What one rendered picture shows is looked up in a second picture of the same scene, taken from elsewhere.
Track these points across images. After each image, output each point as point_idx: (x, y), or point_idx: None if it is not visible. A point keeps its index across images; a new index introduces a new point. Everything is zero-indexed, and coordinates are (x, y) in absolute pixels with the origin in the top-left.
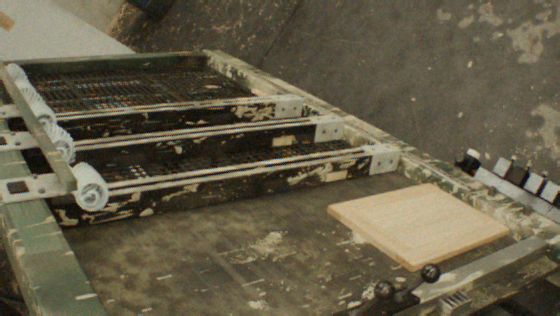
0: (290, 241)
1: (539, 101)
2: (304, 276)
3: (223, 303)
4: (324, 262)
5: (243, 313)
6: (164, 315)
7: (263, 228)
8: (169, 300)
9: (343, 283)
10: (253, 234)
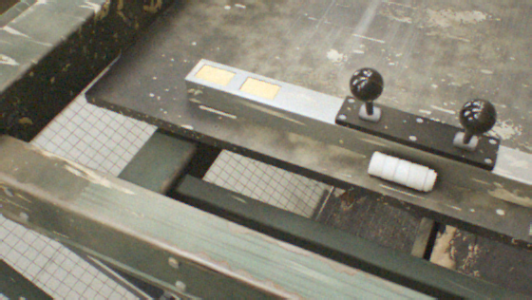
0: (484, 29)
1: None
2: (433, 65)
3: (308, 37)
4: (484, 68)
5: (309, 54)
6: (245, 17)
7: (475, 3)
8: (269, 9)
9: (465, 99)
10: (452, 3)
